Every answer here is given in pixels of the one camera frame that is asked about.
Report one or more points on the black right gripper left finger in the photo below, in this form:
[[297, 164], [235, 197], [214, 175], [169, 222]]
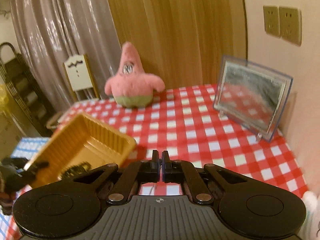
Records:
[[129, 183]]

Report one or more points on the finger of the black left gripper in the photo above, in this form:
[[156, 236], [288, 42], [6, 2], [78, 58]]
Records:
[[32, 168]]

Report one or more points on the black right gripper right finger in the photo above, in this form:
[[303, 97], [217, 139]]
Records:
[[184, 173]]

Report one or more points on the orange plastic tray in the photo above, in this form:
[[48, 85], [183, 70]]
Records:
[[83, 140]]

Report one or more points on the left hand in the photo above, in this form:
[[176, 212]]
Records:
[[7, 201]]

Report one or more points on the blue white checkered cloth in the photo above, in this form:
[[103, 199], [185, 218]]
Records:
[[26, 148]]

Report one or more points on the red white checkered tablecloth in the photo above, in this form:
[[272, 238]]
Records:
[[257, 186]]

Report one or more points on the yellow plastic bag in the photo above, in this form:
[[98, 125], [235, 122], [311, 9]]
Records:
[[3, 98]]

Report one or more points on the pink starfish plush toy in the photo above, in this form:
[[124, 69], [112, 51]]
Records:
[[131, 86]]

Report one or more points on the black metal shelf rack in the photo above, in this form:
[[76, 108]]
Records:
[[25, 90]]

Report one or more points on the white wooden chair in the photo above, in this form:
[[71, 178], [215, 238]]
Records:
[[79, 75]]

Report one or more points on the framed sand art picture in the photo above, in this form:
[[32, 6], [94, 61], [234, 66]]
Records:
[[252, 95]]

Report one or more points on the wooden door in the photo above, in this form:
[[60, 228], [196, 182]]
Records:
[[182, 41]]

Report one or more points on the beige curtain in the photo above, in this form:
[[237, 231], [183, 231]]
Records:
[[50, 31]]

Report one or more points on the double wall socket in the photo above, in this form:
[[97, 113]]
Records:
[[283, 22]]

